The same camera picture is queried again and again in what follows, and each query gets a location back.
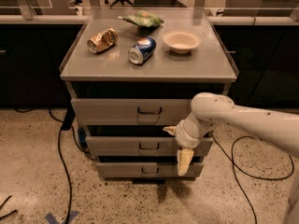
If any black cable floor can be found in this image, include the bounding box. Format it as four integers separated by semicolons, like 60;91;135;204
13;107;96;224
212;134;295;224

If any blue tape cross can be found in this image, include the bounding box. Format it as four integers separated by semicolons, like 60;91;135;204
45;210;78;224

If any grey drawer cabinet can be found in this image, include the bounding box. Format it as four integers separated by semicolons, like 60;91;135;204
58;7;240;185

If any white paper bowl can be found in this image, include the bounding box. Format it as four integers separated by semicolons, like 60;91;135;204
163;30;201;54

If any green chip bag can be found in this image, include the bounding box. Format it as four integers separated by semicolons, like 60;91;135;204
119;10;164;28

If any black cable bottom left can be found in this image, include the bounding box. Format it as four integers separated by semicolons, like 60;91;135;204
0;195;19;221

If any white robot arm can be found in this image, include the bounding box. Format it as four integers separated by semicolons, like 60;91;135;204
164;92;299;176

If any black cable right floor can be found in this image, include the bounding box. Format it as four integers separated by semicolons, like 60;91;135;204
212;134;295;224

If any grey top drawer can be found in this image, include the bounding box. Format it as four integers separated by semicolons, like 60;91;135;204
71;98;191;125

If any crushed gold soda can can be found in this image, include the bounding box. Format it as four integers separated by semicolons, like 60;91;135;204
87;28;119;54

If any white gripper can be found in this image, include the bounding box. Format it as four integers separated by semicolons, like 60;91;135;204
163;113;218;176

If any blue pepsi can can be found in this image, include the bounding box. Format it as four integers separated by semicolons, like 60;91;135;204
128;36;156;64

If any black cable left floor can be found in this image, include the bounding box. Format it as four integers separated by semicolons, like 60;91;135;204
13;107;96;224

